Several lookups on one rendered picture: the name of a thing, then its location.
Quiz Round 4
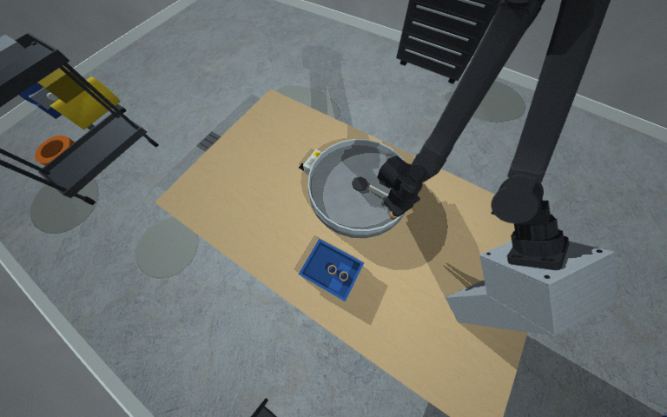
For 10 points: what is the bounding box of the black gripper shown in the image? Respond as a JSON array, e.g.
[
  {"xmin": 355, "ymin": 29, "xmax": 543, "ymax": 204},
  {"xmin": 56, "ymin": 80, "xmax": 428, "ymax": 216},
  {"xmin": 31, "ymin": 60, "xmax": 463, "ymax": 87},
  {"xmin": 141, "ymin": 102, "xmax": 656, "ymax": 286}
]
[{"xmin": 384, "ymin": 190, "xmax": 420, "ymax": 217}]

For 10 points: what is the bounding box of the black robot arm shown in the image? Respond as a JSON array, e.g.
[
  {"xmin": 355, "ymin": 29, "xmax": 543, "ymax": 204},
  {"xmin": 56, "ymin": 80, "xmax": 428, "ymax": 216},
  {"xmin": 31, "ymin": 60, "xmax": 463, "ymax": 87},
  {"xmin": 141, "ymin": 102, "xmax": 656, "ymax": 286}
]
[{"xmin": 377, "ymin": 0, "xmax": 611, "ymax": 270}]

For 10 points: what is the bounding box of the blue crate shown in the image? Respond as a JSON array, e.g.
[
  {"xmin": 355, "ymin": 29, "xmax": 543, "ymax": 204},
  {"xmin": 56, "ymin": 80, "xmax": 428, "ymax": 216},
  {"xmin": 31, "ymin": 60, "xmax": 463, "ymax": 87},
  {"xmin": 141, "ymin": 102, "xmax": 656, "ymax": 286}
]
[{"xmin": 299, "ymin": 239, "xmax": 364, "ymax": 301}]

